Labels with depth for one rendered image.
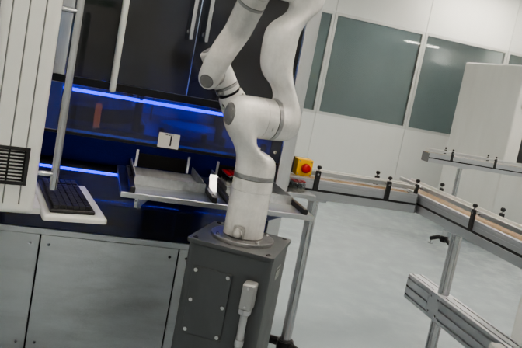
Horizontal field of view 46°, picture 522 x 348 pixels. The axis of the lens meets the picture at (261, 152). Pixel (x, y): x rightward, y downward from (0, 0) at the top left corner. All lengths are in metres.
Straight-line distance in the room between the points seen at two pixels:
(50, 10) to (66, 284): 1.18
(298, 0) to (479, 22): 6.76
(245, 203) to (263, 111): 0.27
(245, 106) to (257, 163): 0.17
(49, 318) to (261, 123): 1.36
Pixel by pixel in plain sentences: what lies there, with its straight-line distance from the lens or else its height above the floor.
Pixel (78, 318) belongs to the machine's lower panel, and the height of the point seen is 0.25.
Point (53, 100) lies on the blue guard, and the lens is 2.49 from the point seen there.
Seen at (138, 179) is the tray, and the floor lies 0.90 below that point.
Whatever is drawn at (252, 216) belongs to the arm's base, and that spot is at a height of 0.94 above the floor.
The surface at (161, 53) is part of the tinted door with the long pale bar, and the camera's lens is 2.49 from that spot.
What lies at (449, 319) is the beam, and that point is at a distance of 2.82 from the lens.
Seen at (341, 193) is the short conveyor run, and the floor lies 0.89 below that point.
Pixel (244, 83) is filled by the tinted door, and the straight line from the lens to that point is 2.55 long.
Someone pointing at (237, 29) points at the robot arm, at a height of 1.47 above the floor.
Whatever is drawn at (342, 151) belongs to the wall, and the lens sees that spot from 7.73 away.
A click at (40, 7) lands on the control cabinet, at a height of 1.42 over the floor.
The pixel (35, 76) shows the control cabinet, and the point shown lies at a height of 1.22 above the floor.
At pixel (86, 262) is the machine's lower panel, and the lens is 2.62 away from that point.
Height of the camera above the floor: 1.35
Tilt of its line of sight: 7 degrees down
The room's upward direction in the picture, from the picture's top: 11 degrees clockwise
